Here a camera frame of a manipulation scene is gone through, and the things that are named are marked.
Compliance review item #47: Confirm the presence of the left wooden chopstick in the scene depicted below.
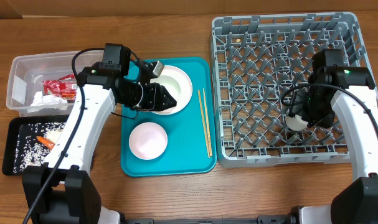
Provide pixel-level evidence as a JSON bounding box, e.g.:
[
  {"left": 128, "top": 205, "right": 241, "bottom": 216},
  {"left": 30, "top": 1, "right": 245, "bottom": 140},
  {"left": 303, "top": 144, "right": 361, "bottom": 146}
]
[{"left": 197, "top": 90, "right": 210, "bottom": 158}]

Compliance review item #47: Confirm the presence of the clear plastic waste bin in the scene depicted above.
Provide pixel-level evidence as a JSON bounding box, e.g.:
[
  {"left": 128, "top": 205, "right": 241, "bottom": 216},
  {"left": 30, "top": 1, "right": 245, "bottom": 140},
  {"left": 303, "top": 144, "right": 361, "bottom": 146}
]
[{"left": 6, "top": 49, "right": 118, "bottom": 116}]

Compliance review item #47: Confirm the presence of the large white plate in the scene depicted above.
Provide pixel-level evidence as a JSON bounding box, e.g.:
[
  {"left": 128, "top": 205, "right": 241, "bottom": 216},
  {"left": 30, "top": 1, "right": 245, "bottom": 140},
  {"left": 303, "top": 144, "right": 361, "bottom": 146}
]
[{"left": 150, "top": 65, "right": 192, "bottom": 115}]

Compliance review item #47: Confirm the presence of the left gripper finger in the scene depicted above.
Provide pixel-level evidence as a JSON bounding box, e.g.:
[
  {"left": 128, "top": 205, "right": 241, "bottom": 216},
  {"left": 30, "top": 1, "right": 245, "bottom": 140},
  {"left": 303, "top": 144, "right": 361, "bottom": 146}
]
[
  {"left": 159, "top": 99, "right": 177, "bottom": 111},
  {"left": 161, "top": 85, "right": 177, "bottom": 103}
]

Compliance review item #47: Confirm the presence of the black plastic tray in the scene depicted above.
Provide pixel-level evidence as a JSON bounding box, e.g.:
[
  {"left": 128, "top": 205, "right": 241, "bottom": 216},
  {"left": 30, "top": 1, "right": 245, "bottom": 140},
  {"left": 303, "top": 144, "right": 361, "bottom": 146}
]
[{"left": 2, "top": 115, "right": 68, "bottom": 175}]

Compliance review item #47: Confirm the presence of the orange carrot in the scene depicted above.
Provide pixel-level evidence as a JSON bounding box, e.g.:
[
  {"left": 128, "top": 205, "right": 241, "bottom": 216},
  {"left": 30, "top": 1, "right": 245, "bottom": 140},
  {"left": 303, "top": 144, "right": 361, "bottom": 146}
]
[{"left": 36, "top": 136, "right": 55, "bottom": 150}]

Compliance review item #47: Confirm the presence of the white tissue paper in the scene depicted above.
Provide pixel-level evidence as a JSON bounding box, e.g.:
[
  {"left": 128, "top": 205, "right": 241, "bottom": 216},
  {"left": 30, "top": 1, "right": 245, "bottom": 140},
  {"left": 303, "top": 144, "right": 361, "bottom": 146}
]
[{"left": 28, "top": 91, "right": 68, "bottom": 113}]

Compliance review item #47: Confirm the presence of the red snack wrapper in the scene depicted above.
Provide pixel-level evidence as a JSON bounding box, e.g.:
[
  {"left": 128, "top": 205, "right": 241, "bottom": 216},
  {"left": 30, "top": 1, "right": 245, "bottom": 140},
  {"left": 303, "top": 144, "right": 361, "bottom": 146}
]
[{"left": 42, "top": 74, "right": 78, "bottom": 101}]

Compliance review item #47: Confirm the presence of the white cup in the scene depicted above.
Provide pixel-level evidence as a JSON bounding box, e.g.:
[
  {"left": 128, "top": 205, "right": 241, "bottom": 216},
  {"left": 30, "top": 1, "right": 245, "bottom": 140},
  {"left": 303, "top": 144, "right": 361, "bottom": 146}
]
[{"left": 285, "top": 114, "right": 308, "bottom": 131}]

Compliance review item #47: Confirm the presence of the wooden chopstick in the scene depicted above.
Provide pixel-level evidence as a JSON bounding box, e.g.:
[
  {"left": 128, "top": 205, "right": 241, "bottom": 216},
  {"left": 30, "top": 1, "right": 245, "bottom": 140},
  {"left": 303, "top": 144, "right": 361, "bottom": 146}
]
[
  {"left": 202, "top": 88, "right": 213, "bottom": 157},
  {"left": 197, "top": 90, "right": 210, "bottom": 158}
]

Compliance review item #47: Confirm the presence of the teal plastic serving tray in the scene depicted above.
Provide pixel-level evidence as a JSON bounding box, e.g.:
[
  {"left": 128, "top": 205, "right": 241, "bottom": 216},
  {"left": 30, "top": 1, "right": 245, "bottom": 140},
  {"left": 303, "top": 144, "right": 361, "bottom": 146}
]
[{"left": 121, "top": 57, "right": 217, "bottom": 177}]

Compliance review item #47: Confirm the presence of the right wooden chopstick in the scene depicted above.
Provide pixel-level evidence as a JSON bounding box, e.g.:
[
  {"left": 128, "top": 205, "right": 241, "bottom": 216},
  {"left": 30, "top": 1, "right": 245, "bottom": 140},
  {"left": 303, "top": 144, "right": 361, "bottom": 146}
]
[{"left": 202, "top": 88, "right": 213, "bottom": 157}]

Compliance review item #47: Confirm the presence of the grey plastic dishwasher rack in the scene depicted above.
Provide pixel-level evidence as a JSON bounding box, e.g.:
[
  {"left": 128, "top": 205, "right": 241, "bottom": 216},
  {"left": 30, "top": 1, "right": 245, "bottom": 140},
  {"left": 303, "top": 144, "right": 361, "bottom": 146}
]
[{"left": 210, "top": 12, "right": 370, "bottom": 168}]

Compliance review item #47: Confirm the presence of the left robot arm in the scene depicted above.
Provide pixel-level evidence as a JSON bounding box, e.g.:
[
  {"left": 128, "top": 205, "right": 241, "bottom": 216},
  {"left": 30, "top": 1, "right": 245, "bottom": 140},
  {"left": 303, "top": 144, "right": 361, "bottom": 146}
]
[{"left": 22, "top": 43, "right": 177, "bottom": 223}]

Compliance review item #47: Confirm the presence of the white rice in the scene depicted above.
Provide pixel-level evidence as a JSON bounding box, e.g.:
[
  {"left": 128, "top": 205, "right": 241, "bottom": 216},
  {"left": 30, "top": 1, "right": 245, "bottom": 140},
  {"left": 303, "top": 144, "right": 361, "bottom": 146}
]
[{"left": 12, "top": 122, "right": 65, "bottom": 175}]

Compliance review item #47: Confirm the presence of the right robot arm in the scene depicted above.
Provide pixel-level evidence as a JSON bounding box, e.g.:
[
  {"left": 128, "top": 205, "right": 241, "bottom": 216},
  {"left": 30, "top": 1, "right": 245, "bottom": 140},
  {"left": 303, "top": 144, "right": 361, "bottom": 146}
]
[{"left": 286, "top": 49, "right": 378, "bottom": 223}]

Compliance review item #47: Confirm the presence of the small white bowl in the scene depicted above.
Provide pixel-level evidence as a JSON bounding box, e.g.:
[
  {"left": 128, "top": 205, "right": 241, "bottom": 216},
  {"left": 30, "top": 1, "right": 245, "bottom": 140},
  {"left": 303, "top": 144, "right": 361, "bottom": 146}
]
[{"left": 128, "top": 122, "right": 168, "bottom": 161}]

